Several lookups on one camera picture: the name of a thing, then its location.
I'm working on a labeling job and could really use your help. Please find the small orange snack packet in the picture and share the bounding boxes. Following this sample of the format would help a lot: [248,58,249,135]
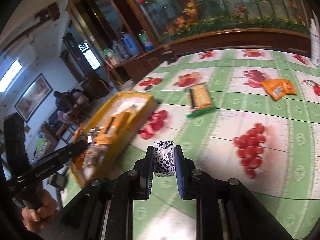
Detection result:
[261,79,297,101]

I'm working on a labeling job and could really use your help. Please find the white plastic bucket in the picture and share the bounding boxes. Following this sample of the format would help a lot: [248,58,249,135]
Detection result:
[117,79,135,92]

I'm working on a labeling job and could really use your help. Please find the framed landscape painting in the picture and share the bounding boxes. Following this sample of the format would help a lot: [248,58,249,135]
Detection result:
[15,73,53,123]

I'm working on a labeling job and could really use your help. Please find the dark glass jar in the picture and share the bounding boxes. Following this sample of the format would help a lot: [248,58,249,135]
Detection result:
[162,44,178,64]

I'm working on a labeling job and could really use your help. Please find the yellow packet black stripe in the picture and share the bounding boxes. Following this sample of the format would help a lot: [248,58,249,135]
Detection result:
[94,107,137,145]

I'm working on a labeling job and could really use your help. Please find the sandwich cracker pack green ends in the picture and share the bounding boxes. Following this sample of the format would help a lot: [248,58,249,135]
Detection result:
[185,82,216,118]

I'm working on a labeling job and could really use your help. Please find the blue-white candy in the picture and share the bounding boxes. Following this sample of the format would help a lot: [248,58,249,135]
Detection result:
[153,141,176,177]

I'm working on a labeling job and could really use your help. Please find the blue thermos jug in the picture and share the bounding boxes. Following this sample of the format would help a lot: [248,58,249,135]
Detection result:
[121,32,140,56]

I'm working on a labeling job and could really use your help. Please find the seated person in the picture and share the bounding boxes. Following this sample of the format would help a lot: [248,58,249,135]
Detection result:
[53,88,90,126]

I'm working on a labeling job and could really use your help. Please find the person's left hand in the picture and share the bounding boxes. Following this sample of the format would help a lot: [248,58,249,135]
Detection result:
[21,190,58,233]

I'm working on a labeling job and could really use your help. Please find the white spray bottle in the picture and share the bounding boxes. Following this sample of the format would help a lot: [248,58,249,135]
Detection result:
[310,18,319,67]

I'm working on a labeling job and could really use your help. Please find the yellow-rimmed white tray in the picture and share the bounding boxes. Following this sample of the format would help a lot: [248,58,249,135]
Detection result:
[69,91,158,188]

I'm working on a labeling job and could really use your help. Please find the clear bag beige label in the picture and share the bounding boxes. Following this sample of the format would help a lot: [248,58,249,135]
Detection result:
[82,143,108,168]

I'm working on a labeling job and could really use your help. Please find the grey water jug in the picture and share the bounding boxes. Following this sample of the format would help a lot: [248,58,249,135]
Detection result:
[112,40,130,62]

